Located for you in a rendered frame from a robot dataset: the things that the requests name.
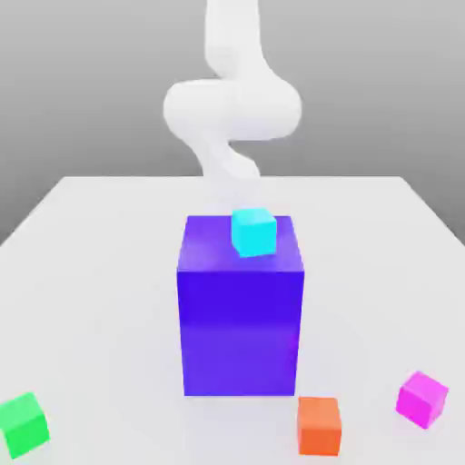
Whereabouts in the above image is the small orange cube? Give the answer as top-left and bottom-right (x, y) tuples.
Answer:
(296, 395), (343, 458)

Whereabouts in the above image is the small cyan cube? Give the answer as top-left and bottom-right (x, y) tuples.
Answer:
(231, 207), (278, 259)

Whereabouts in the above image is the small magenta cube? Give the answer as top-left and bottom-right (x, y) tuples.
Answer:
(394, 370), (450, 430)

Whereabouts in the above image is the large purple box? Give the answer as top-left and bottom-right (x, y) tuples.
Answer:
(175, 214), (305, 398)

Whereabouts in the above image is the small green cube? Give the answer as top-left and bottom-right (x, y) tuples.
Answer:
(0, 391), (51, 460)

